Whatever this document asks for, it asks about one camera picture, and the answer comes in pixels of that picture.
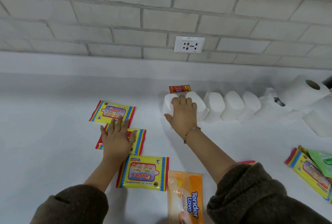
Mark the orange wipes packet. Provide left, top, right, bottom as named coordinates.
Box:
left=167, top=171, right=205, bottom=224

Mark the person's left hand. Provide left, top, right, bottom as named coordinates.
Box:
left=100, top=116, right=137, bottom=164

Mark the green wipes packet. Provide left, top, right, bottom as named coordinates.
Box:
left=306, top=149, right=332, bottom=179

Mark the person's right hand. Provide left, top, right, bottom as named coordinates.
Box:
left=164, top=94, right=199, bottom=138

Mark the white wall socket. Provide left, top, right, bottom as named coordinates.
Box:
left=174, top=36, right=206, bottom=54

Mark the beaded bracelet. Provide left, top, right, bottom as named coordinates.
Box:
left=184, top=126, right=201, bottom=144

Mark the person's brown right sleeve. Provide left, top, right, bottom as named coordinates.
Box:
left=207, top=163, right=332, bottom=224

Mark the person's left forearm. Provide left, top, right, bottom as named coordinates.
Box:
left=84, top=158, right=130, bottom=193

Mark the person's brown left sleeve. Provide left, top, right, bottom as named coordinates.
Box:
left=30, top=184, right=109, bottom=224

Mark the white toilet paper roll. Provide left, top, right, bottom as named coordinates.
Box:
left=162, top=93, right=188, bottom=118

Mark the row of white toilet rolls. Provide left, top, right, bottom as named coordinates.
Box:
left=185, top=75, right=332, bottom=138

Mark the person's right forearm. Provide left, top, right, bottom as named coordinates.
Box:
left=185, top=128, right=238, bottom=187

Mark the person's brown sleeve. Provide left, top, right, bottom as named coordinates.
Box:
left=30, top=184, right=109, bottom=224
left=207, top=163, right=332, bottom=224

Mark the small red box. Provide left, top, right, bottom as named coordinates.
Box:
left=169, top=85, right=191, bottom=94

